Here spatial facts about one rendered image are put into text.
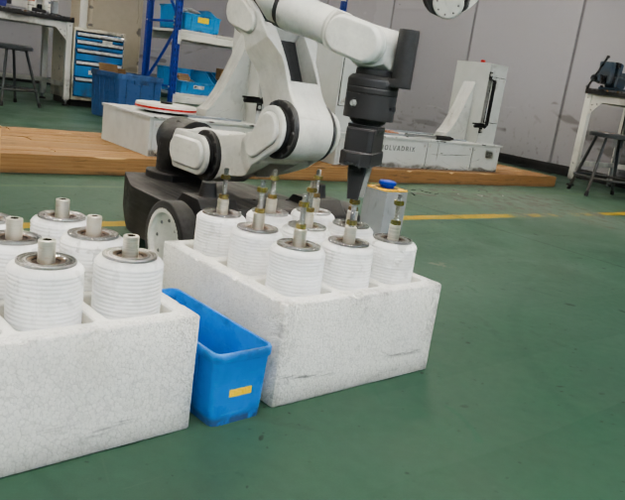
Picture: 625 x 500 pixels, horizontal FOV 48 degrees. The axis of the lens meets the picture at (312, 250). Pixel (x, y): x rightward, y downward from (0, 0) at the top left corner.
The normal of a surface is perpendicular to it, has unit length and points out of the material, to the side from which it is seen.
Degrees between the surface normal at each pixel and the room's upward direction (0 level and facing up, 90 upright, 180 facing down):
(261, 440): 0
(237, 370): 92
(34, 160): 90
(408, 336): 90
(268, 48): 113
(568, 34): 90
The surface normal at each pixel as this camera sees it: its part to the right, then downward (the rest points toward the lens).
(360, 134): -0.32, 0.18
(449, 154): 0.62, 0.27
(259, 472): 0.14, -0.96
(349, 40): -0.56, 0.12
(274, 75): -0.77, 0.04
